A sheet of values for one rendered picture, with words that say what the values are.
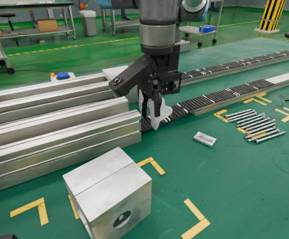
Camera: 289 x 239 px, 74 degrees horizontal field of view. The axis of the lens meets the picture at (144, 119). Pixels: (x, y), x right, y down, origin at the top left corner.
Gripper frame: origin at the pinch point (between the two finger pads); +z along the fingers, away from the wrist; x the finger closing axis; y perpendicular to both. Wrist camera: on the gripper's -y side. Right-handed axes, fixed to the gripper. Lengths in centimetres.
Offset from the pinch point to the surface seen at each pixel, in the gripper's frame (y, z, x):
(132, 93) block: 1.9, -1.6, 14.0
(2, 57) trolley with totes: -72, 54, 298
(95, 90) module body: -9.8, -5.3, 14.0
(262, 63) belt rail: 74, 1, 18
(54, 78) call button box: -19.3, -4.0, 32.0
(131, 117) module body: -6.8, -6.3, -5.0
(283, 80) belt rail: 57, -1, -2
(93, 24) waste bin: 114, 54, 502
